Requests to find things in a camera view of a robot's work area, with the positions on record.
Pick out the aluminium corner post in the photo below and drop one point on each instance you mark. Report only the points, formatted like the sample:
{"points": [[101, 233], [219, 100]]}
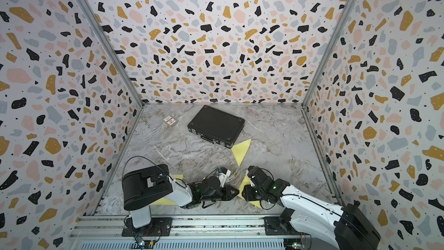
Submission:
{"points": [[329, 50], [96, 27]]}

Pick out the black hard carrying case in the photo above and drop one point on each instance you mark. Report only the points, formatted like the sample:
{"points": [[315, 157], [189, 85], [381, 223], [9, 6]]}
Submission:
{"points": [[216, 126]]}

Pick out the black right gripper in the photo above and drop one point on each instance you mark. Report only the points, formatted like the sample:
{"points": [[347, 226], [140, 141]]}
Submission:
{"points": [[245, 193]]}

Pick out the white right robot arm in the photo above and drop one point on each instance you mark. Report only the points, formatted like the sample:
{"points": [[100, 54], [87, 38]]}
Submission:
{"points": [[345, 228]]}

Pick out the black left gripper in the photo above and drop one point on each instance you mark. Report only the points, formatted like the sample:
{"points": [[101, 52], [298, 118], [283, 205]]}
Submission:
{"points": [[226, 191]]}

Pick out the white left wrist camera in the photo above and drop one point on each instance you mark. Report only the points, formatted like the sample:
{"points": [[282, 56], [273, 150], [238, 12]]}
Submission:
{"points": [[223, 175]]}

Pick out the aluminium corner post right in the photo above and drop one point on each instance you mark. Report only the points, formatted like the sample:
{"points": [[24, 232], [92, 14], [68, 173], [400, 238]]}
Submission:
{"points": [[329, 50]]}

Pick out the aluminium corner post left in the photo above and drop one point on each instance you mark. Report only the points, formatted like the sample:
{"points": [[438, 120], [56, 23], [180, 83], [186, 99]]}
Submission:
{"points": [[96, 27]]}

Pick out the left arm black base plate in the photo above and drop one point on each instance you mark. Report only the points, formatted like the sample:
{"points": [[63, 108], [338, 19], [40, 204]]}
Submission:
{"points": [[158, 227]]}

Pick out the playing card box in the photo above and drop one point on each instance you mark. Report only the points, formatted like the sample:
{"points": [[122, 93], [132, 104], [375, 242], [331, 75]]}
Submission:
{"points": [[170, 121]]}

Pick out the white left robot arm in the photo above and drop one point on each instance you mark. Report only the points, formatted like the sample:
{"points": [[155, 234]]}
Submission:
{"points": [[143, 187]]}

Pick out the aluminium mounting rail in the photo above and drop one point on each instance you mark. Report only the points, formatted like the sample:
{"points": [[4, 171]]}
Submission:
{"points": [[189, 232]]}

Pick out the yellow square paper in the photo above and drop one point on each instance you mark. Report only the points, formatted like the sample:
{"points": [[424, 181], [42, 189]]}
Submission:
{"points": [[246, 181], [164, 201], [240, 150]]}

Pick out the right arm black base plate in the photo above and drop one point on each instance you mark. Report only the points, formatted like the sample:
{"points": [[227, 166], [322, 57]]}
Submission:
{"points": [[276, 226]]}

